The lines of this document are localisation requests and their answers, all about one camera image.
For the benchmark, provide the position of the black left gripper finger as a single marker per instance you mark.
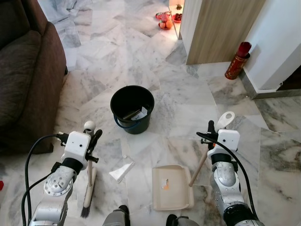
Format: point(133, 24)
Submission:
point(96, 140)

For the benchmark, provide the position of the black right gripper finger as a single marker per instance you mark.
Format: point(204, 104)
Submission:
point(211, 128)

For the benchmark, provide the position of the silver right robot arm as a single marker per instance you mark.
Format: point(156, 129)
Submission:
point(225, 176)

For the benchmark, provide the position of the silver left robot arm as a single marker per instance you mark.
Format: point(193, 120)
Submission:
point(54, 188)

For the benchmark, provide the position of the clear plastic wrapper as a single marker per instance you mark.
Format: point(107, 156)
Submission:
point(122, 170)

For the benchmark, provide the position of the black plastic bucket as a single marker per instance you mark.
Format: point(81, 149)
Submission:
point(132, 101)

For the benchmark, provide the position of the white paper scrap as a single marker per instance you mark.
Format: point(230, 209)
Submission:
point(143, 112)

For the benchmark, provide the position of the grey left robot leg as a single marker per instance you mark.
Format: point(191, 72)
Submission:
point(116, 217)

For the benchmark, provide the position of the grey robot leg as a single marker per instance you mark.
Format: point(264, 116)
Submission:
point(116, 217)
point(183, 221)

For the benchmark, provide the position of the red cylindrical canister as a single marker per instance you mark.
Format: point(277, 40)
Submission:
point(236, 63)

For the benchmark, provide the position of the grey right robot leg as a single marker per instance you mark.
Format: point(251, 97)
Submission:
point(183, 221)

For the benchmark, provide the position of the small red object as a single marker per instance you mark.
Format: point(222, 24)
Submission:
point(1, 185)

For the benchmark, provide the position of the light wood cabinet panel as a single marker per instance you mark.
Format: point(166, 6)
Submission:
point(221, 30)

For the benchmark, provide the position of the brown fabric sofa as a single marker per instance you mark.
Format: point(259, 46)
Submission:
point(26, 70)

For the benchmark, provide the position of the small red dish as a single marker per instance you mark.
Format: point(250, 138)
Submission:
point(178, 18)

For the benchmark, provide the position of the pile of orange red fruit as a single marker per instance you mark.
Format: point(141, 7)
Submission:
point(165, 22)

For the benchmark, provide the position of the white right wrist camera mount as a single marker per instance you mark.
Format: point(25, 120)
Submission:
point(229, 140)

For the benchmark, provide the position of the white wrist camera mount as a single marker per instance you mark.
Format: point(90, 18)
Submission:
point(229, 140)
point(76, 146)

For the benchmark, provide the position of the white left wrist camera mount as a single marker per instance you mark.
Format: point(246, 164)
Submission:
point(76, 146)

